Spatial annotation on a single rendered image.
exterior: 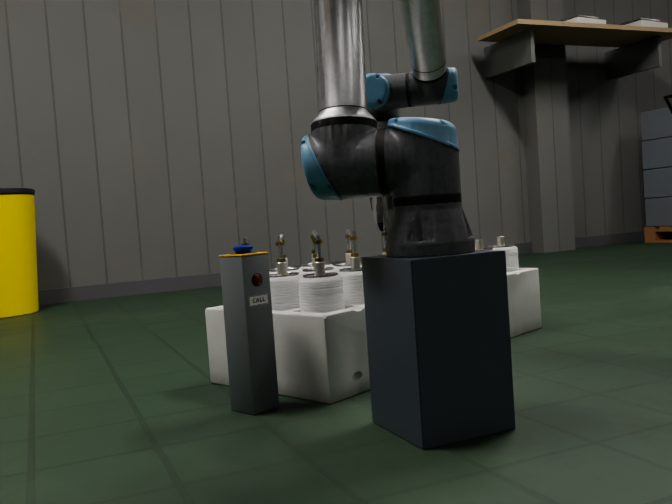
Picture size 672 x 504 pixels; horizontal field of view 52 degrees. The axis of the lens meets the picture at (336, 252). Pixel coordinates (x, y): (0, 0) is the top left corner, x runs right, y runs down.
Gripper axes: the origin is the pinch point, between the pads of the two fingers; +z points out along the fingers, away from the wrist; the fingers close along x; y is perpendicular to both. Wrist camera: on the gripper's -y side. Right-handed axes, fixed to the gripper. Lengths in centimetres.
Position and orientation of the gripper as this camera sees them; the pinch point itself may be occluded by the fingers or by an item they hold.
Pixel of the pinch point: (382, 225)
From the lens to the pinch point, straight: 165.1
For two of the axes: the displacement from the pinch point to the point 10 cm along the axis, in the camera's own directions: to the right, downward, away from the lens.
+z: 0.7, 10.0, 0.5
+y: 9.1, -0.8, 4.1
